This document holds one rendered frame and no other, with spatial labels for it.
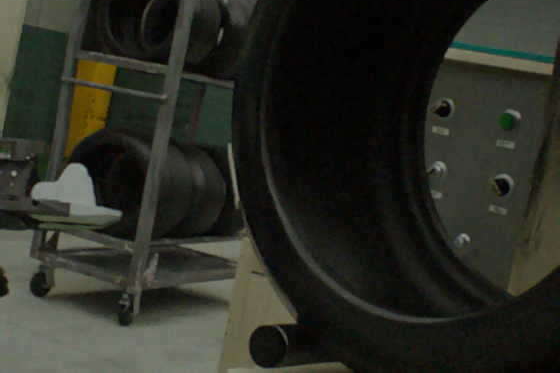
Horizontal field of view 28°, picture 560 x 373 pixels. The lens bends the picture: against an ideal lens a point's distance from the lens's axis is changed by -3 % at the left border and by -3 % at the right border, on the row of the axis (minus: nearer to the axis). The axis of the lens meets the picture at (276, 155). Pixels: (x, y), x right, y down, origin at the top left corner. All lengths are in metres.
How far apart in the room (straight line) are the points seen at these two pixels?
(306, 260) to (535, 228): 0.39
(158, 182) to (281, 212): 3.89
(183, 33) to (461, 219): 3.28
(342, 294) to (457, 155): 0.76
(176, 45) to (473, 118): 3.27
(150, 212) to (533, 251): 3.70
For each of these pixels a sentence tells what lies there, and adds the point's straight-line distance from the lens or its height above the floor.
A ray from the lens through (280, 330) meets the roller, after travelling 1.12.
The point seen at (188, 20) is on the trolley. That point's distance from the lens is 4.94.
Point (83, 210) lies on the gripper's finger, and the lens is 1.14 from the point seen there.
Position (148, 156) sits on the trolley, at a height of 0.77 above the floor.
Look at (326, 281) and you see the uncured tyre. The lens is 1.05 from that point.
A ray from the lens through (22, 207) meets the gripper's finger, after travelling 1.13.
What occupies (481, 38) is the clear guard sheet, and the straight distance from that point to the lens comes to 1.75.
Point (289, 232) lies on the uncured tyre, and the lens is 1.08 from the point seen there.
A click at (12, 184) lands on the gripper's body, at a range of 1.16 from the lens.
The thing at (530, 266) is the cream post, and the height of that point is 1.00.
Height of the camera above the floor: 1.15
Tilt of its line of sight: 3 degrees down
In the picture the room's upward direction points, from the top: 11 degrees clockwise
